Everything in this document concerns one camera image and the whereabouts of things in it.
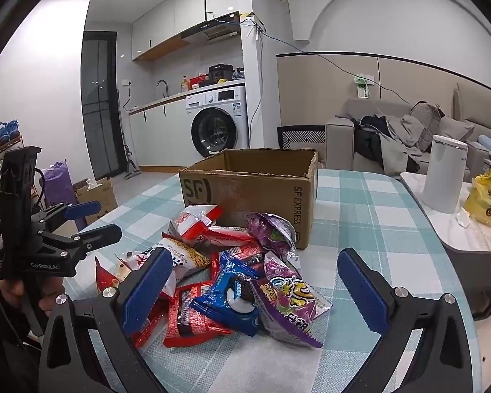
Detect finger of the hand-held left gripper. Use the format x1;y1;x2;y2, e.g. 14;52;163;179
36;223;123;263
30;200;101;234

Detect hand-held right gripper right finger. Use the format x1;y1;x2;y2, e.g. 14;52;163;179
337;248;475;393

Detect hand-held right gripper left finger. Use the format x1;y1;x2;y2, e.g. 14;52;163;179
39;248;176;393

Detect white cartoon snack packet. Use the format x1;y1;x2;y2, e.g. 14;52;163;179
115;248;154;283

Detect small red snack packet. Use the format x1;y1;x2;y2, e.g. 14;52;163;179
95;256;121;295

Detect white yellow striped packet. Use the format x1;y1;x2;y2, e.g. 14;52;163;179
161;235;213;285

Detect blue cookie packet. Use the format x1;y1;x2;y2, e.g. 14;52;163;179
189;252;266;338

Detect small purple candy bag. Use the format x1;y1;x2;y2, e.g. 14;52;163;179
245;212;297;256

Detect brown cardboard box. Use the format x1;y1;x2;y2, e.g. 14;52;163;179
179;148;319;250

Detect person's left forearm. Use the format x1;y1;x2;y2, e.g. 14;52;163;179
0;270;50;393

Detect person's left hand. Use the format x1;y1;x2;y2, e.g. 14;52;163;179
0;276;66;320

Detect floor cardboard box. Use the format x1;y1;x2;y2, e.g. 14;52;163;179
73;178;118;226

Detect floor mop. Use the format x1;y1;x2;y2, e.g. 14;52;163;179
117;90;142;178

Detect blue shoes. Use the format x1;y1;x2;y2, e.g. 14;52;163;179
0;121;20;146

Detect marble side table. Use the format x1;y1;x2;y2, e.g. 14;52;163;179
400;170;491;324

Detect dark glass door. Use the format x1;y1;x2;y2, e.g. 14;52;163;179
81;30;123;181

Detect white kitchen counter cabinet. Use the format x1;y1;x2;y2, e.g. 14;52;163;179
129;92;195;168

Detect white cylindrical bin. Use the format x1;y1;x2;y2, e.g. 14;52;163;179
423;134;469;214

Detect dark jacket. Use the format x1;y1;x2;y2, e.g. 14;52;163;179
351;115;393;162

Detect yellow plastic bag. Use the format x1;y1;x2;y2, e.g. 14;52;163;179
464;170;491;228

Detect grey sofa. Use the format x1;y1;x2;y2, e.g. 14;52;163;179
325;78;491;177

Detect grey garment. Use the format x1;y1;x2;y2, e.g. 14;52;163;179
376;115;430;175

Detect white washing machine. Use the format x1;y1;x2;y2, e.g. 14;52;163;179
185;85;249;158

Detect black patterned basket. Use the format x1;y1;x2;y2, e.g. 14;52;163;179
277;125;327;150

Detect large grey pillow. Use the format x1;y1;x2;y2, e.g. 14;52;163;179
409;102;445;152

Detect small grey pillow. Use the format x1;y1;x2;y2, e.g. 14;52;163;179
438;117;475;146

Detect black pressure cooker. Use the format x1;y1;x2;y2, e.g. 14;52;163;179
208;63;235;83

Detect white upper cabinets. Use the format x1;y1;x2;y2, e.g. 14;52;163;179
131;0;240;62

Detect steel range hood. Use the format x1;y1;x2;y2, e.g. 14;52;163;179
182;20;240;46

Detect green wall charger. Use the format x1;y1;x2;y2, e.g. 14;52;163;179
354;73;375;99

